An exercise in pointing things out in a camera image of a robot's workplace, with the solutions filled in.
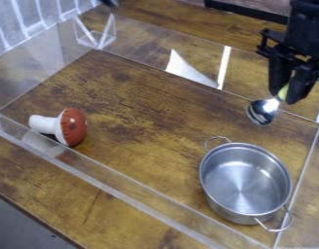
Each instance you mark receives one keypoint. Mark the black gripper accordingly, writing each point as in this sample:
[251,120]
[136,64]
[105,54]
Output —
[280,46]

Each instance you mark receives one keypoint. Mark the green handled metal spoon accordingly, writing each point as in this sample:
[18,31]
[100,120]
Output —
[262,110]

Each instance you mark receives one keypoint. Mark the black baseboard strip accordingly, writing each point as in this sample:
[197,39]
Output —
[246,11]

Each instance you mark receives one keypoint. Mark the stainless steel pot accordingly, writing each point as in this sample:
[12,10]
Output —
[247,184]

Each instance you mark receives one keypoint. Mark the red cap toy mushroom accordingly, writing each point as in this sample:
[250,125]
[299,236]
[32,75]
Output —
[68,127]

